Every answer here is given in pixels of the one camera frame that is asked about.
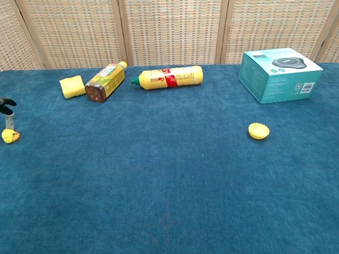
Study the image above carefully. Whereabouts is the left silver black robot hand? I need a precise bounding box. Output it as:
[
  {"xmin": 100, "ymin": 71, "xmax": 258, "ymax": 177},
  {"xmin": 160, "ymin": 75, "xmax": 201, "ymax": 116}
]
[{"xmin": 0, "ymin": 98, "xmax": 17, "ymax": 130}]

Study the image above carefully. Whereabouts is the small yellow duck toy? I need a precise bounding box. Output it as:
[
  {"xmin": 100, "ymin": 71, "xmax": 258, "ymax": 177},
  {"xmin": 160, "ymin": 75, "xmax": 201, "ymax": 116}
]
[{"xmin": 1, "ymin": 129, "xmax": 21, "ymax": 144}]

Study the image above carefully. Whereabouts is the yellow sponge block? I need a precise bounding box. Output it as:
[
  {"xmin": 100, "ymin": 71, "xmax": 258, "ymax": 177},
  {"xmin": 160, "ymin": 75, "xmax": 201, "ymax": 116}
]
[{"xmin": 59, "ymin": 75, "xmax": 86, "ymax": 99}]

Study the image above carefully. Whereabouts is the tea bottle with yellow label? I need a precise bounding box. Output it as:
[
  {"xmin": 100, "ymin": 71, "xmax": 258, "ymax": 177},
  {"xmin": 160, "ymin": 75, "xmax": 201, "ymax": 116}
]
[{"xmin": 84, "ymin": 61, "xmax": 128, "ymax": 103}]

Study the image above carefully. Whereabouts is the dark blue table cloth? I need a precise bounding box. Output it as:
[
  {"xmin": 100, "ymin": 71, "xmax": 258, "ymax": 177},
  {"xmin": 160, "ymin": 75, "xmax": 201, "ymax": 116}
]
[{"xmin": 0, "ymin": 62, "xmax": 339, "ymax": 254}]

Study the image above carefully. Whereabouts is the yellow bottle with green cap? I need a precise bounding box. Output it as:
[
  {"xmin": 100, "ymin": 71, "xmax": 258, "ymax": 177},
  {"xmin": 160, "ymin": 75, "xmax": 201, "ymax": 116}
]
[{"xmin": 130, "ymin": 65, "xmax": 204, "ymax": 90}]

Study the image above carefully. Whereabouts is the woven rattan folding screen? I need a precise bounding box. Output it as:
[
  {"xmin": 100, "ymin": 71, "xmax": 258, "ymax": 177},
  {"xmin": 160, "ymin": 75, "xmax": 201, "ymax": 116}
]
[{"xmin": 0, "ymin": 0, "xmax": 339, "ymax": 71}]

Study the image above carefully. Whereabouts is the yellow scalloped eggshell cup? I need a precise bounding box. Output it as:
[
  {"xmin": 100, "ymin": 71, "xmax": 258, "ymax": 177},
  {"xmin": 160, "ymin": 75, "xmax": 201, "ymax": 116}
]
[{"xmin": 248, "ymin": 122, "xmax": 270, "ymax": 140}]

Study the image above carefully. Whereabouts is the teal speakerphone box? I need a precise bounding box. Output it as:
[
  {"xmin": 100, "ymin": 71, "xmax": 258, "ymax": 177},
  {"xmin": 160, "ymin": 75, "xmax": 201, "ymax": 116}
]
[{"xmin": 238, "ymin": 47, "xmax": 324, "ymax": 104}]

